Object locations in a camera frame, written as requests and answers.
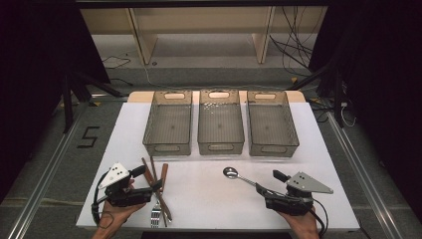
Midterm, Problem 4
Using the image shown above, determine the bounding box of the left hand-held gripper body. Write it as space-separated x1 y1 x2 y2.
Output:
98 161 154 208

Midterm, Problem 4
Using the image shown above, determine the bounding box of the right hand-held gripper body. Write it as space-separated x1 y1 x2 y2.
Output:
264 170 334 217

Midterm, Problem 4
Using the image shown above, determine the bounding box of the wooden-handled knife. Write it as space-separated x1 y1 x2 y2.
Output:
142 165 173 222

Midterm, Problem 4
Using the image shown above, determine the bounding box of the silver metal spoon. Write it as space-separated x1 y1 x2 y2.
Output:
222 166 259 187

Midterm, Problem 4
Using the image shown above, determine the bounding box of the grey transparent plastic bin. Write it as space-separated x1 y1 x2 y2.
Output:
246 90 301 158
142 90 193 157
197 89 246 156

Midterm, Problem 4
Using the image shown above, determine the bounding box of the person's left hand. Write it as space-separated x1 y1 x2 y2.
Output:
99 201 147 231

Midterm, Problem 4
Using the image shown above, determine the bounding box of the person's right hand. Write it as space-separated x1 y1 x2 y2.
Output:
279 206 321 239

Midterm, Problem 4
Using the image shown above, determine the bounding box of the black metal stand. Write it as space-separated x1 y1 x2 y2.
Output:
60 70 124 134
288 61 346 129

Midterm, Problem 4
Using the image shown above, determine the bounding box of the black curtain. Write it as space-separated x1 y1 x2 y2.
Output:
308 0 422 220
0 0 111 203

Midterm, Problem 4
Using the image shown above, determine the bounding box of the wooden-handled fork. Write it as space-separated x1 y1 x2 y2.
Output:
150 162 169 229

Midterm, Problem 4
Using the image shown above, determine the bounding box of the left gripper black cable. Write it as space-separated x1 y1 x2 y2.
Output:
92 171 112 230

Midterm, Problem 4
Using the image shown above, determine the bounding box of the aluminium floor rail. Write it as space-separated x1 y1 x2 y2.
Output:
326 111 405 239
6 102 88 239

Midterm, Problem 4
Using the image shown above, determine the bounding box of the thin white cable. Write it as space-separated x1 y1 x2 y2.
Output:
142 64 200 92

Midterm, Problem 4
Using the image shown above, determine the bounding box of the white plug with cable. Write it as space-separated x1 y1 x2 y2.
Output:
339 101 356 128

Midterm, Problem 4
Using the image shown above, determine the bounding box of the black cable loop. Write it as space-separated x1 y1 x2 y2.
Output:
101 54 132 71

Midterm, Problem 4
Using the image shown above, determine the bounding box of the tangle of black cables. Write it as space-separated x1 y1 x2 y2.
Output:
269 6 320 78

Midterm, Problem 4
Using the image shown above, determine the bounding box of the light wooden desk frame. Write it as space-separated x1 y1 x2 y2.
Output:
79 6 329 66

